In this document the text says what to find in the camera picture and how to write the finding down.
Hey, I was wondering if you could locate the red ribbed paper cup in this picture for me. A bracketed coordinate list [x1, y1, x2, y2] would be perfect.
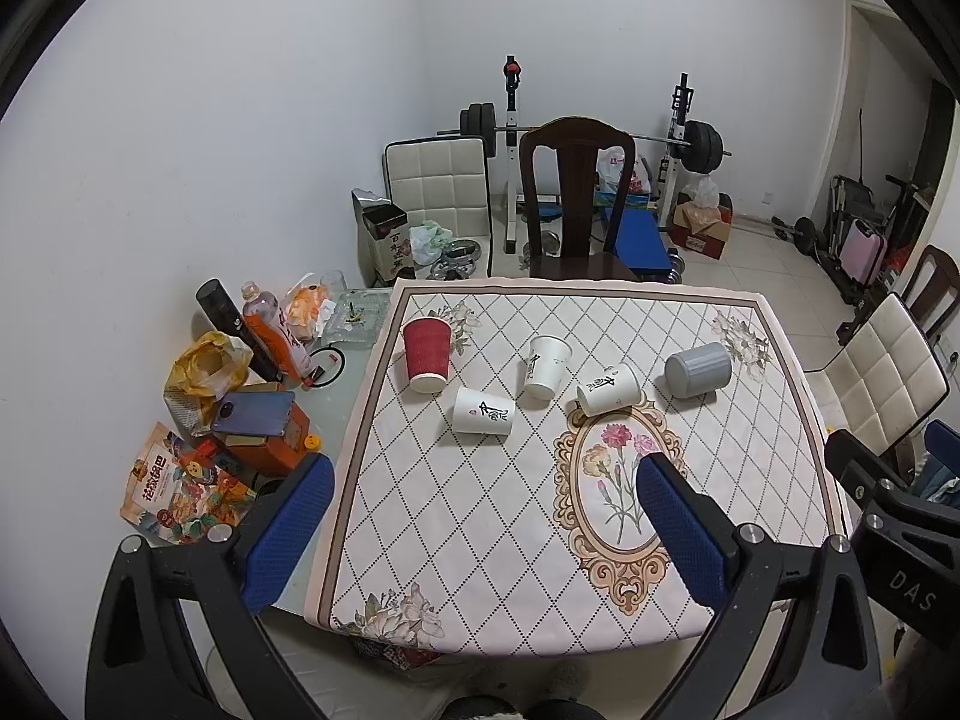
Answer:
[404, 317, 452, 395]

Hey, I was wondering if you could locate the grey ribbed cup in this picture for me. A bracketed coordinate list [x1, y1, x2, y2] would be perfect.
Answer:
[664, 341, 732, 400]

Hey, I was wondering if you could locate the white paper cup right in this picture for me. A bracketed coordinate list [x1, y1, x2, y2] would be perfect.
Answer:
[576, 362, 643, 416]

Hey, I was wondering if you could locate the white paper cup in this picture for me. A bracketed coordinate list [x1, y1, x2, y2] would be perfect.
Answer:
[452, 387, 516, 436]
[576, 362, 643, 416]
[524, 335, 573, 401]

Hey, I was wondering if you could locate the white paper cup middle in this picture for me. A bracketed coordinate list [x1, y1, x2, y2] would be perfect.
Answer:
[524, 335, 573, 401]

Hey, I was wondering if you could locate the white paper cup left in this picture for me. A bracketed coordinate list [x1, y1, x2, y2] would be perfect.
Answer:
[452, 387, 516, 436]

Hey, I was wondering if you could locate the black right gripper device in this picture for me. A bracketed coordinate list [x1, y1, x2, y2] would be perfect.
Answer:
[825, 429, 958, 642]

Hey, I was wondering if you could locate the colourful snack bag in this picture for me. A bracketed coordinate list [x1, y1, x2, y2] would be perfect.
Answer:
[119, 422, 257, 544]

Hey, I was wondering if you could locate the orange box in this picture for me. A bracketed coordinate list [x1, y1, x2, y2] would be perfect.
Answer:
[215, 383, 309, 478]

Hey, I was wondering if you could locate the blue smartphone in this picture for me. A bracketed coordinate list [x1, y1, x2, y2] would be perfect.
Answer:
[212, 390, 295, 437]

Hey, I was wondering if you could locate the white padded chair right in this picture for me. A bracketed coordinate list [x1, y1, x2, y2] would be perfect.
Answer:
[805, 293, 950, 455]

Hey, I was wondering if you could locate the white padded chair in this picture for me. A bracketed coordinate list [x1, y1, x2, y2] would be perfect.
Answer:
[805, 293, 950, 455]
[384, 137, 493, 278]

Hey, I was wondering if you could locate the yellow plastic bag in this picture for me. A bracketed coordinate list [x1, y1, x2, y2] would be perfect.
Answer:
[163, 330, 252, 437]

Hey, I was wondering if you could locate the black cylindrical bottle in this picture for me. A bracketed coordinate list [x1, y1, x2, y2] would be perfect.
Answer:
[195, 278, 283, 382]

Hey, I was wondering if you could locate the floral diamond-pattern tablecloth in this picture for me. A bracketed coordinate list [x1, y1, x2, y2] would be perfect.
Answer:
[301, 278, 850, 655]

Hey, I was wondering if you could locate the orange drink bottle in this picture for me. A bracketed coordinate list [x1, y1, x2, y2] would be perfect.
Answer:
[241, 281, 311, 382]

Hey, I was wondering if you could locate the dark wooden chair far right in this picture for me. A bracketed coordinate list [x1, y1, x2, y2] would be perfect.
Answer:
[903, 244, 960, 343]

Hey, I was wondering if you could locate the dark wooden chair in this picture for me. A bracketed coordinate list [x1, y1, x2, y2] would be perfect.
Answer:
[903, 244, 960, 343]
[519, 115, 636, 281]

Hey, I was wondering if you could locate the orange snack packet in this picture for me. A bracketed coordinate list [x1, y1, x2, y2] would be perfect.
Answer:
[281, 273, 335, 344]

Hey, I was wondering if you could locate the glass ashtray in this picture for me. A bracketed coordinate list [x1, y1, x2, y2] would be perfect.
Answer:
[320, 288, 391, 349]

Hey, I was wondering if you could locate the pink suitcase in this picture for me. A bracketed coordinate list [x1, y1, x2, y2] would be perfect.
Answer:
[839, 218, 887, 286]

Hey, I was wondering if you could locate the cardboard box with bag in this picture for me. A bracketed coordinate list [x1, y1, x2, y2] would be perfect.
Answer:
[669, 176, 734, 260]

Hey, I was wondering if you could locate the blue weight bench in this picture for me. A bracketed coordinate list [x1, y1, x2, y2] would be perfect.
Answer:
[535, 193, 676, 277]

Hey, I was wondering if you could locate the green white plastic bag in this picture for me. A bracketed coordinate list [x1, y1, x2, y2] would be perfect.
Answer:
[409, 220, 454, 268]

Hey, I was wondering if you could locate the barbell with black plates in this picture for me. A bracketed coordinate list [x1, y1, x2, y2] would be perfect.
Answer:
[438, 103, 731, 174]

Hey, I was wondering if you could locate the red white plastic bag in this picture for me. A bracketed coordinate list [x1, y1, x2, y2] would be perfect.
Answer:
[597, 146, 652, 195]

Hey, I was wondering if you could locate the white padded chair back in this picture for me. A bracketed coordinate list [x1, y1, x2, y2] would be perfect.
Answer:
[384, 137, 493, 278]

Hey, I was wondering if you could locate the white squat rack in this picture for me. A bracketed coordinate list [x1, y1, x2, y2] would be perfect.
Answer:
[494, 54, 695, 254]

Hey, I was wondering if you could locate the black round cable loop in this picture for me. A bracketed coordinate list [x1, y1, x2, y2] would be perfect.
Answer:
[301, 344, 349, 392]

